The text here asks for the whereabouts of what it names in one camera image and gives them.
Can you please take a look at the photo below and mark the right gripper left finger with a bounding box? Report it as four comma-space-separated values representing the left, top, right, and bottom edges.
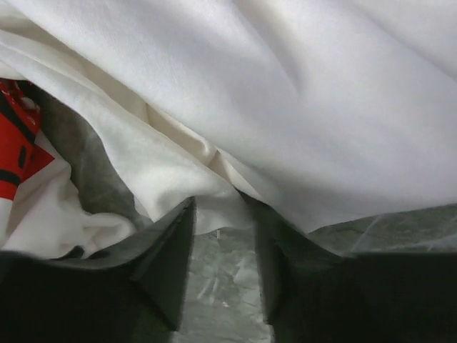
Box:
1, 199, 196, 342

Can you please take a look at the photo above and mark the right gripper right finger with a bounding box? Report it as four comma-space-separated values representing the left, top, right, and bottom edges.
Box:
243, 195, 456, 342

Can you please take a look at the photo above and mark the white Coca-Cola t-shirt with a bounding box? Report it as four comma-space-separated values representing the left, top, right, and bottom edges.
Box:
1, 1, 456, 259

